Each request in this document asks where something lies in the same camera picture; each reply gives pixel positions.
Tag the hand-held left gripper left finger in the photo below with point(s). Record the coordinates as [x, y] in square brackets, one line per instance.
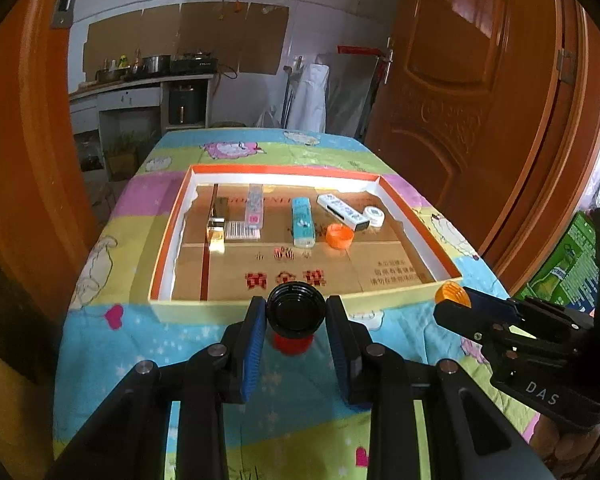
[250, 355]

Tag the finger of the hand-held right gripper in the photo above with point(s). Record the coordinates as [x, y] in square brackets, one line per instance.
[485, 302]
[460, 317]

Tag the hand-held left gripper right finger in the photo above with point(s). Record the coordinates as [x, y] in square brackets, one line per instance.
[341, 355]

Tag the small orange bottle cap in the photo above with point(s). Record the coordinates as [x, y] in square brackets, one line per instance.
[452, 294]

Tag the red bottle cap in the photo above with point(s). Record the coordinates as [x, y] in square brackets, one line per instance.
[292, 345]

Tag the black bottle cap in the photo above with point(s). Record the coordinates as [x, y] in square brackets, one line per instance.
[296, 310]

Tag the cream tray box orange rim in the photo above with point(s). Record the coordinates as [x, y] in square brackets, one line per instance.
[200, 310]

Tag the large orange bottle cap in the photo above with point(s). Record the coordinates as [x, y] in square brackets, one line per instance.
[340, 237]

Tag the white bottle cap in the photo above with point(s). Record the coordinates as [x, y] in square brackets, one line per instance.
[375, 216]

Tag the brown cardboard tray liner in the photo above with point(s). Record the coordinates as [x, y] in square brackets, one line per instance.
[305, 270]

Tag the green printed carton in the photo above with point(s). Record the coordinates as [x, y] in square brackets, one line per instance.
[570, 260]

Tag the printed cartoon blanket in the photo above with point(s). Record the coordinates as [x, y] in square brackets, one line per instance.
[130, 360]

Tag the barcode label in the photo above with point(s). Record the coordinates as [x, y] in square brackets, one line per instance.
[240, 230]

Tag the light blue small box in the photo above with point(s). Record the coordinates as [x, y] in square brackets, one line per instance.
[302, 222]

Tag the white rectangular device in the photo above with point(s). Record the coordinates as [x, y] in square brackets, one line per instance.
[340, 208]

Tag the clear pink-ended box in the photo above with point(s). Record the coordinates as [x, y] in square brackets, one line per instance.
[254, 205]

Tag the orange wooden door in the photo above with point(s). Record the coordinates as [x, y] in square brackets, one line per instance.
[455, 110]

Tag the cardboard box with greens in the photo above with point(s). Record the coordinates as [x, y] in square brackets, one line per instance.
[127, 157]

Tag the grey leaning panel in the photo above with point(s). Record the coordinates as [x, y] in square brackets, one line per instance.
[347, 105]

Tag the yellow wooden panel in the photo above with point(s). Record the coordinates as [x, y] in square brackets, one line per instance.
[5, 410]

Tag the dark appliance under counter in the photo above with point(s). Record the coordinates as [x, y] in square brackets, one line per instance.
[182, 105]

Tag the white plastic bag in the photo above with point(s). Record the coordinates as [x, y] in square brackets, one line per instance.
[310, 95]

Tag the red paper strip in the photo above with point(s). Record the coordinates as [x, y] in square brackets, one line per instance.
[360, 51]

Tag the kitchen counter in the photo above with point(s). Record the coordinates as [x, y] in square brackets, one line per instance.
[130, 95]

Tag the black stove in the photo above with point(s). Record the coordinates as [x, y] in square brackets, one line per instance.
[195, 63]

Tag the steel pot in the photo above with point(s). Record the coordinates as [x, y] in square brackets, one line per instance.
[157, 63]

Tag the dark pan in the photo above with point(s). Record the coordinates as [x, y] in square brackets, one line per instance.
[111, 74]

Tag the orange wooden door frame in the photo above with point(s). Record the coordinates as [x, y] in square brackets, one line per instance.
[25, 135]
[580, 135]

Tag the cardboard wall covering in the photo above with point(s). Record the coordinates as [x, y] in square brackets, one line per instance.
[205, 35]

